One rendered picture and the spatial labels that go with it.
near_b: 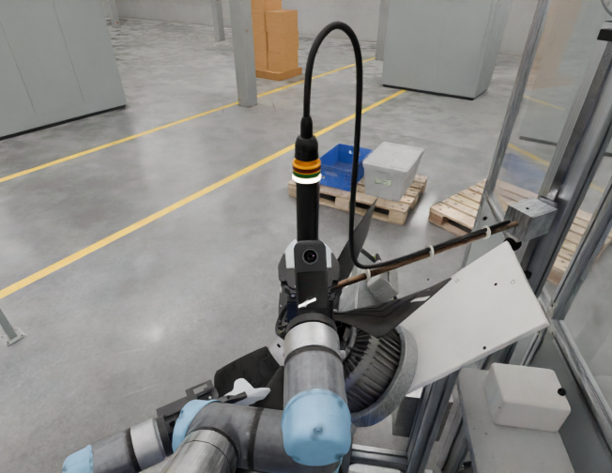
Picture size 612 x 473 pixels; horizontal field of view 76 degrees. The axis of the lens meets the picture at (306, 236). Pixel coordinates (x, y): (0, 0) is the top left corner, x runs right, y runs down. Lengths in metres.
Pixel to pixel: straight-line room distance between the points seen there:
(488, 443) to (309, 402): 0.85
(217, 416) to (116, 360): 2.09
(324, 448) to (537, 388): 0.88
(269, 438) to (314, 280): 0.21
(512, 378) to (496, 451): 0.19
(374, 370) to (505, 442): 0.47
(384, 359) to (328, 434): 0.52
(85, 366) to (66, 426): 0.36
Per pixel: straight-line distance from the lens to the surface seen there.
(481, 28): 7.59
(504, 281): 0.95
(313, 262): 0.54
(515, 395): 1.23
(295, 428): 0.45
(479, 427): 1.27
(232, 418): 0.57
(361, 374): 0.93
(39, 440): 2.50
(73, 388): 2.61
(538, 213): 1.08
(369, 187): 3.67
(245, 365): 1.06
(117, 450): 0.82
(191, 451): 0.51
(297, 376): 0.48
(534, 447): 1.30
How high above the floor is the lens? 1.89
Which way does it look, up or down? 34 degrees down
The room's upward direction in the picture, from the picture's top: straight up
